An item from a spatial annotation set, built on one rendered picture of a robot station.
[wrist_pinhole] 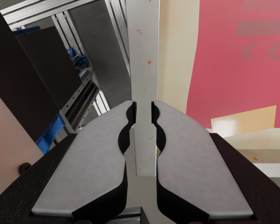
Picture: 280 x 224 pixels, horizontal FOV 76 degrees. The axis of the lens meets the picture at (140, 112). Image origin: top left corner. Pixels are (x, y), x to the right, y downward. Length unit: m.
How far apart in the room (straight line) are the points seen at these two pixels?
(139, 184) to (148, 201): 0.32
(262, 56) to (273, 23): 0.04
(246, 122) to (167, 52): 0.19
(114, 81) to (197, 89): 0.84
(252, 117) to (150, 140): 0.18
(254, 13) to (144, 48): 0.15
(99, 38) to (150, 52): 0.83
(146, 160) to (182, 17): 0.23
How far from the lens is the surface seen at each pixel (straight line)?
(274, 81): 0.35
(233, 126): 0.36
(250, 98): 0.34
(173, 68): 0.28
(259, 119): 0.37
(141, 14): 0.23
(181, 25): 0.27
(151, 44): 0.23
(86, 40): 1.07
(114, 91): 1.13
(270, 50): 0.32
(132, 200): 2.29
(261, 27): 0.31
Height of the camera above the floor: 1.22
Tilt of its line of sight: 58 degrees down
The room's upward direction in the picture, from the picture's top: 177 degrees counter-clockwise
